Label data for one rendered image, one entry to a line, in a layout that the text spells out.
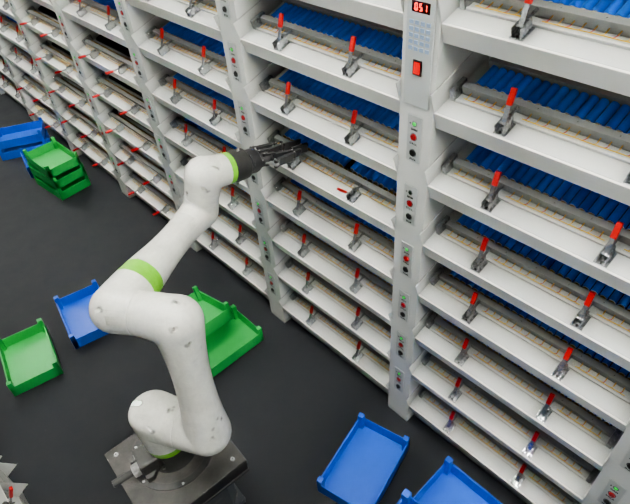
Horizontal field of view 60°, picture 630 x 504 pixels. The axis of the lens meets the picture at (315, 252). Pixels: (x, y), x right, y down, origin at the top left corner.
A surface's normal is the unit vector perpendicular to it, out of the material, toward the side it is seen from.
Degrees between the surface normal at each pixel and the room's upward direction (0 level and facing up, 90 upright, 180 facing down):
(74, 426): 0
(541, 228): 18
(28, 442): 0
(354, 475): 0
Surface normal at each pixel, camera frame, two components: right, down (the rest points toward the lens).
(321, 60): -0.29, -0.54
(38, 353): -0.07, -0.74
